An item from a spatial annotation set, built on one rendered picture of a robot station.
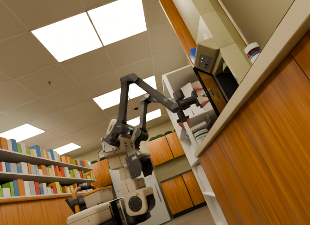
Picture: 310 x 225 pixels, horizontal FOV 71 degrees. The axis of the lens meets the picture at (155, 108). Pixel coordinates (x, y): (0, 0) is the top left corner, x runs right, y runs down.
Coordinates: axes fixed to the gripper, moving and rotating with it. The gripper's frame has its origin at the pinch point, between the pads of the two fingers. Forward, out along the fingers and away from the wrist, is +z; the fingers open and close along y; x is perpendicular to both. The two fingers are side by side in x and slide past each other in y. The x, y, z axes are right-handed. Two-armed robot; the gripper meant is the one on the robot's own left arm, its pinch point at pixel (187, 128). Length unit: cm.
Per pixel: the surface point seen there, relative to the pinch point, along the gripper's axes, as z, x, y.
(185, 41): -70, -9, 28
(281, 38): 17, -132, 4
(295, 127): 33, -114, 7
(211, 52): -34, -41, 29
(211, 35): -44, -45, 33
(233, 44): -31, -46, 43
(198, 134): 3.4, 24.7, 11.3
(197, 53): -40, -36, 23
